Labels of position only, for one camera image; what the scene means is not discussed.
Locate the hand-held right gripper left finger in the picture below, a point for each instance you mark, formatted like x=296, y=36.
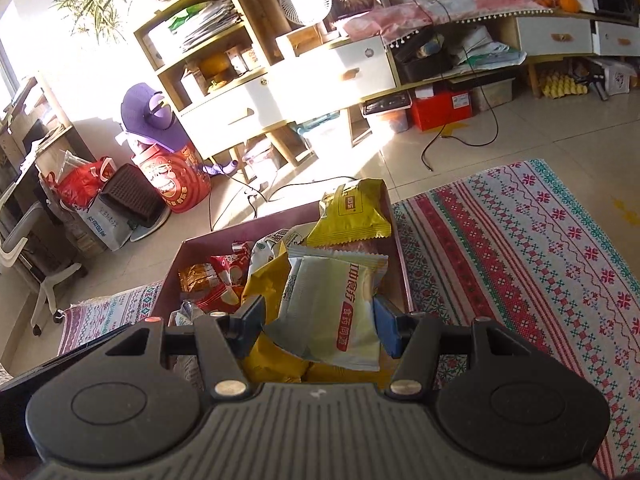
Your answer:
x=251, y=327

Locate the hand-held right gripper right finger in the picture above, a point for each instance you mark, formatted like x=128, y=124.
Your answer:
x=386, y=330

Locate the plain yellow snack packet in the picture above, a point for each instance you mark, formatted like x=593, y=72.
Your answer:
x=260, y=285

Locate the pink cardboard box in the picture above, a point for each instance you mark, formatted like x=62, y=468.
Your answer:
x=400, y=280

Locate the red candy packet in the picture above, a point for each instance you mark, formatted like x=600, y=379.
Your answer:
x=220, y=285
x=242, y=251

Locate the yellow packet with dark print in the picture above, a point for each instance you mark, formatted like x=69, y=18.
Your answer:
x=340, y=374

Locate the white packet with red label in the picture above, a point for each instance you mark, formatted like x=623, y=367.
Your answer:
x=325, y=310

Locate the black and white candy wrapper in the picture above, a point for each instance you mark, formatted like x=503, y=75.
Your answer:
x=186, y=312

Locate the gold bar wrapper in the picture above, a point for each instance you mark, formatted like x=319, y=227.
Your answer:
x=197, y=277

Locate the white printed snack packet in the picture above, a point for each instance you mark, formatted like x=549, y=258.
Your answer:
x=270, y=255

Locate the grey patterned snack packet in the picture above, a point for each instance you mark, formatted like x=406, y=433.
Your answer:
x=186, y=370

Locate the yellow packet with white label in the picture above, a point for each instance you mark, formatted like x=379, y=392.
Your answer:
x=350, y=215

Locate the white office chair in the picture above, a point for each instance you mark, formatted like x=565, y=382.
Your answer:
x=50, y=280

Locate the patterned woven mat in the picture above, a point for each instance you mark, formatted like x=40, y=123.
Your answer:
x=525, y=260

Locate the red printed bucket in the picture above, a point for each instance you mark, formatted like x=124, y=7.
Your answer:
x=172, y=180

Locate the dark ribbed heater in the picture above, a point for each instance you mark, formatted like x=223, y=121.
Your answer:
x=132, y=195

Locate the white shopping bag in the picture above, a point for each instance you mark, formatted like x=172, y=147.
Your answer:
x=102, y=225

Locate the clear storage bin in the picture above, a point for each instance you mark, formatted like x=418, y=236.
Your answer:
x=327, y=137

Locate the white wooden shelf cabinet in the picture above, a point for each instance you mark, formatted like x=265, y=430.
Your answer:
x=225, y=110

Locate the black flat device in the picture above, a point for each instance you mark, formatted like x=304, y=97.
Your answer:
x=387, y=105

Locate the red plastic bag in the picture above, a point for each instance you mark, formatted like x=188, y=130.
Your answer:
x=80, y=180

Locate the red flat box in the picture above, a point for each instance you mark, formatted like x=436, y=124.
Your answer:
x=440, y=110

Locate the wooden desk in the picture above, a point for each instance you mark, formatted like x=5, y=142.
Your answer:
x=55, y=140

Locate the black storage case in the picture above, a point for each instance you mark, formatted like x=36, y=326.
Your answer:
x=420, y=57

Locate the wooden box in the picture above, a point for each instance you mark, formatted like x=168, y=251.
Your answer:
x=300, y=40

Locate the pile of papers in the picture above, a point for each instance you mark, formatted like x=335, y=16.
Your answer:
x=485, y=52

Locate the yellow egg carton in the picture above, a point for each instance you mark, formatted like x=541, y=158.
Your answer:
x=565, y=85

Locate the pink table cloth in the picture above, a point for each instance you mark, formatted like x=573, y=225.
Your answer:
x=450, y=10

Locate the white desk fan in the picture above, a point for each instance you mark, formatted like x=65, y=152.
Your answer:
x=305, y=2

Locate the white low drawer cabinet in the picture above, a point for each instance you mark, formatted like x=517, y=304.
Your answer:
x=555, y=35

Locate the white printed small box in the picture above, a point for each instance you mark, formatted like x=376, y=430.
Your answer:
x=615, y=77

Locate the orange fruit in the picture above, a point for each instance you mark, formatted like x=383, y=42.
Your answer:
x=569, y=2

